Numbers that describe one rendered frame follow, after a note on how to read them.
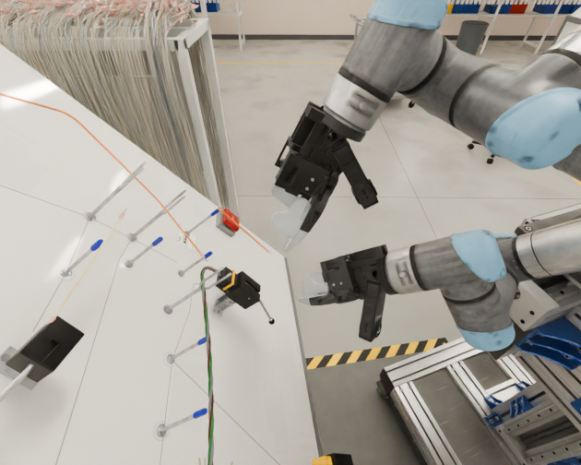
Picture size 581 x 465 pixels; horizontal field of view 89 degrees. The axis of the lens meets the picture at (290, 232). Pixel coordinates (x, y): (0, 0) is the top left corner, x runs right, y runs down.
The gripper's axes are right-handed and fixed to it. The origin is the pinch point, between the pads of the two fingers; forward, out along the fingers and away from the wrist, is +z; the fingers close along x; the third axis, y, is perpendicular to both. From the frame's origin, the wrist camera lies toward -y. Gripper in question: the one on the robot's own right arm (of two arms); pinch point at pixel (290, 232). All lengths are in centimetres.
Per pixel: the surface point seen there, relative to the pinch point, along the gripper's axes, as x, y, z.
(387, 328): -64, -109, 79
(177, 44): -62, 38, -7
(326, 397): -29, -75, 102
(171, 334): 11.1, 12.2, 19.7
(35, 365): 25.4, 23.6, 7.2
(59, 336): 22.5, 23.2, 6.6
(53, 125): -13.2, 42.8, 5.4
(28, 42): -63, 76, 12
